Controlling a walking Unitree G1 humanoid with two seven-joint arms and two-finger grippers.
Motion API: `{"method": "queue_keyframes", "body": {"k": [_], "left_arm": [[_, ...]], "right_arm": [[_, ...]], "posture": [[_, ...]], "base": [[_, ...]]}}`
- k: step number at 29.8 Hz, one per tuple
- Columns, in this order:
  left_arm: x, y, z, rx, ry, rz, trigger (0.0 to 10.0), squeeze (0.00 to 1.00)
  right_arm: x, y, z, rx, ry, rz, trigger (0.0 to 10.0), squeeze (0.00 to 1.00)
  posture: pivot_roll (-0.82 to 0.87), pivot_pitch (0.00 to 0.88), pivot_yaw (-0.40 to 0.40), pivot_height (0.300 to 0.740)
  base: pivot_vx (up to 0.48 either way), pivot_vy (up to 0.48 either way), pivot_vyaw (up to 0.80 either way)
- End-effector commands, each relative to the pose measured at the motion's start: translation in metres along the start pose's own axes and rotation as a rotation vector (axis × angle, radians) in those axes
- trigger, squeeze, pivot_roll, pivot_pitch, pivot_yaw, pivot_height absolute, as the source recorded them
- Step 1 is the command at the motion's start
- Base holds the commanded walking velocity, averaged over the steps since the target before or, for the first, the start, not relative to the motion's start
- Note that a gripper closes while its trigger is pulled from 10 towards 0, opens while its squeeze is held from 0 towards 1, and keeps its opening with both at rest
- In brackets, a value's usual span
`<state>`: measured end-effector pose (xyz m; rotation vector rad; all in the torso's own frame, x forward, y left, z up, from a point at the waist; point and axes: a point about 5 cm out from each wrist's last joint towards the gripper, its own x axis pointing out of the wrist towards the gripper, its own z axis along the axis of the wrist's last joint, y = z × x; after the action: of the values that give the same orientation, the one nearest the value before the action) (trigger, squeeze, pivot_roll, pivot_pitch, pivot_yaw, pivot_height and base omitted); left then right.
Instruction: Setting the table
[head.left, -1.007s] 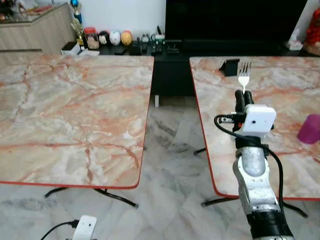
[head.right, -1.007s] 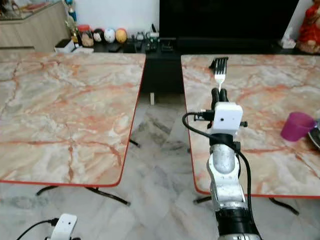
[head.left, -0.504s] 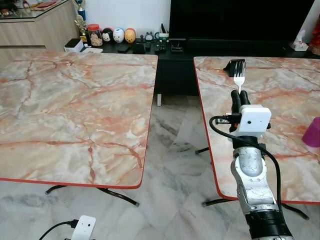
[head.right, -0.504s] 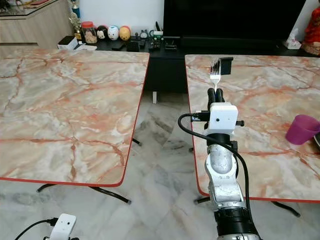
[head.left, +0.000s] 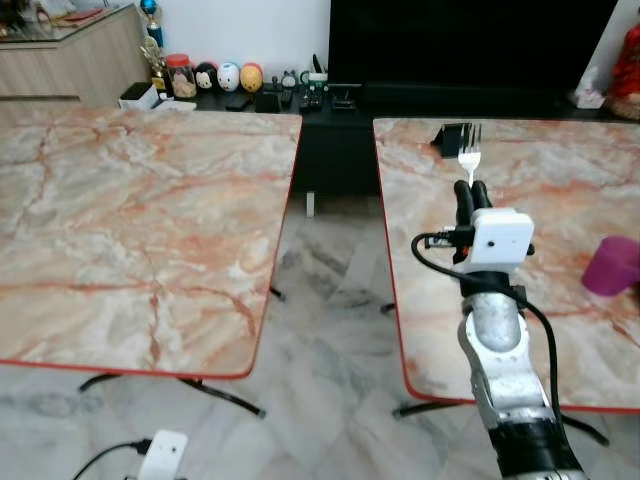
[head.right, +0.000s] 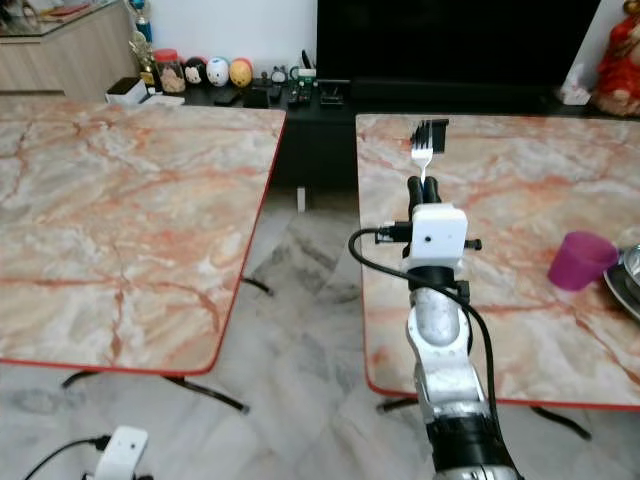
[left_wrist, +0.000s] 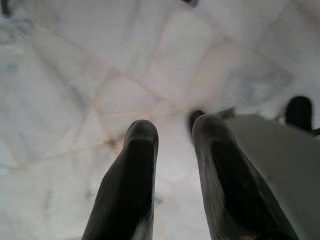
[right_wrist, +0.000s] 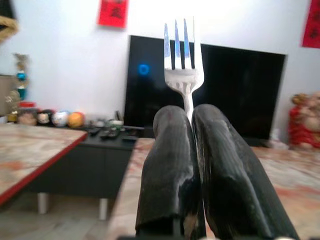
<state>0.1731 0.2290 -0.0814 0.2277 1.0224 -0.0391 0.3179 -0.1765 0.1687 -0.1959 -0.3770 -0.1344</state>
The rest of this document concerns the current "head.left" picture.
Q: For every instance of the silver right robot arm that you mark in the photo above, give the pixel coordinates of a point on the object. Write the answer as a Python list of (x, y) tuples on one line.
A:
[(496, 345)]

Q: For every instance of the small black box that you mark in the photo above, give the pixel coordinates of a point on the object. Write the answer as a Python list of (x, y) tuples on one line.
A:
[(445, 140)]

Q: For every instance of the marble folding table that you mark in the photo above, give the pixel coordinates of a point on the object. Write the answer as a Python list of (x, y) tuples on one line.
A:
[(140, 230), (560, 200)]

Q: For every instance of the black television console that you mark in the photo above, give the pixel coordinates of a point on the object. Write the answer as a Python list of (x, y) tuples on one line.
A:
[(335, 150)]

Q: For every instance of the white tissue pack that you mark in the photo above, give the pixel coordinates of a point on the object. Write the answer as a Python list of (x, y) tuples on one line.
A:
[(588, 96)]

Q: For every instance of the purple plastic cup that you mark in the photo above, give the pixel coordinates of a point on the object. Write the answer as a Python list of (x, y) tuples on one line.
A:
[(612, 266)]

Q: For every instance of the small black stand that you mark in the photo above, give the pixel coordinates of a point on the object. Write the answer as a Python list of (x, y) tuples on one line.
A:
[(345, 97)]

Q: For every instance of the black television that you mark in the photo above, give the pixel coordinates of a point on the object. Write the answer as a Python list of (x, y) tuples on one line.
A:
[(470, 40)]

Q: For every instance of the green white mug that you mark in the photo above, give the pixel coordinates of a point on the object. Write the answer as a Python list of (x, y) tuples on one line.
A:
[(317, 78)]

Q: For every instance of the red figure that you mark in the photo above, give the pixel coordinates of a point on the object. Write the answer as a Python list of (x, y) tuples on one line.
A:
[(628, 75)]

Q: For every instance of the small grey figurine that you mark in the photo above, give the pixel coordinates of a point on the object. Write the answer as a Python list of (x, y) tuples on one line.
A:
[(288, 80)]

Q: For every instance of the yellow round figurine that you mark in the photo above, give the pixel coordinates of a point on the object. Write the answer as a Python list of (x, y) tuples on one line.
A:
[(251, 78)]

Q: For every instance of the white round figurine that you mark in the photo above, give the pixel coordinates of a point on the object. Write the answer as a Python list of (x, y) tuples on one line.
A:
[(229, 77)]

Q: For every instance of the black round figurine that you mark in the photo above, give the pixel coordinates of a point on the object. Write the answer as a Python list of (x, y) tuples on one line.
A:
[(206, 78)]

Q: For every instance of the red lidded jar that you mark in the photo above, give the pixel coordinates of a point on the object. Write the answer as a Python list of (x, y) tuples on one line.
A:
[(181, 78)]

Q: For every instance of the white box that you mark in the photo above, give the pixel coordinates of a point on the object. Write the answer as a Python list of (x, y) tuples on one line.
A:
[(138, 95)]

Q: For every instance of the gold trophy with blue ball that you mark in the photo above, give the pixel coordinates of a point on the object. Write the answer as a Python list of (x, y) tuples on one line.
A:
[(152, 45)]

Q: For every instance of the wooden cabinet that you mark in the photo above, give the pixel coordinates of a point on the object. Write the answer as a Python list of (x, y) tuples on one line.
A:
[(70, 65)]

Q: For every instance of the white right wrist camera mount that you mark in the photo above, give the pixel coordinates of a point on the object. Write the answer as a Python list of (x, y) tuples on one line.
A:
[(502, 240)]

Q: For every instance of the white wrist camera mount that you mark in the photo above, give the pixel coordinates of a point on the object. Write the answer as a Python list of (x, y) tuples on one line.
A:
[(163, 456), (502, 240)]

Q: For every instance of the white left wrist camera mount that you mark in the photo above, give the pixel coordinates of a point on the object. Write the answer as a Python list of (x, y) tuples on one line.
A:
[(163, 456)]

